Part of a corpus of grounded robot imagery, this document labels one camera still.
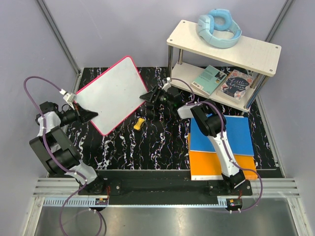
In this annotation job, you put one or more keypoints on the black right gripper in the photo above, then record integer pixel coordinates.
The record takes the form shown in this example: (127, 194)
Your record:
(149, 96)

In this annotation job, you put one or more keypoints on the orange notebook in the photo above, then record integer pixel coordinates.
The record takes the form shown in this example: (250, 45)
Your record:
(206, 165)

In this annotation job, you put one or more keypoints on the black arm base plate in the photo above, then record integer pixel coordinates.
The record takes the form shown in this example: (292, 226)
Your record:
(162, 188)

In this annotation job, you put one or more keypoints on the yellow whiteboard eraser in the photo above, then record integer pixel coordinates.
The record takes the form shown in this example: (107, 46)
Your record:
(139, 124)

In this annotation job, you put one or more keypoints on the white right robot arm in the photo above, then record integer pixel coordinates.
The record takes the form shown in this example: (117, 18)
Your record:
(210, 121)

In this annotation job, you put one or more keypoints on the pink framed whiteboard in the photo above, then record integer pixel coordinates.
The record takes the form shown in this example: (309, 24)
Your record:
(114, 95)

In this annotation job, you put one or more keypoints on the Little Women book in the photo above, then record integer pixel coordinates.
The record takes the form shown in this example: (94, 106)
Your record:
(235, 86)

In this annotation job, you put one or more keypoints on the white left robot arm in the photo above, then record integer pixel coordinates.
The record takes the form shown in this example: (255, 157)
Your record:
(57, 152)

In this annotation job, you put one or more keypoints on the white two-tier shelf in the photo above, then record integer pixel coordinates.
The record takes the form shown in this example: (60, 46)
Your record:
(188, 54)

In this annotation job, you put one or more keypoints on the light blue headphones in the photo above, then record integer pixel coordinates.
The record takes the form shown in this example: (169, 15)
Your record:
(218, 20)

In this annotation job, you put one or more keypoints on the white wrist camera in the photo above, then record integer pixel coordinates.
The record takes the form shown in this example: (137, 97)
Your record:
(68, 97)
(167, 85)

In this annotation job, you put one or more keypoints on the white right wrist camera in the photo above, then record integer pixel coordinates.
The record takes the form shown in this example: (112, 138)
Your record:
(167, 85)

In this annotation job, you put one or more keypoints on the blue notebook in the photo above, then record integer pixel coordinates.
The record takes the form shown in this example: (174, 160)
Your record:
(238, 134)

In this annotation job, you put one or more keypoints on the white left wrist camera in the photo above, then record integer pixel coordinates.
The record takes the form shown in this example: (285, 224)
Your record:
(68, 97)

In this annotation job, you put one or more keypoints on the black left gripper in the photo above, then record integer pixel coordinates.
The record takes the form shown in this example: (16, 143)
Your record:
(84, 115)

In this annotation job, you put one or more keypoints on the teal paperback book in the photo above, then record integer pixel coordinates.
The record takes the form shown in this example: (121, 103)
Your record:
(208, 80)

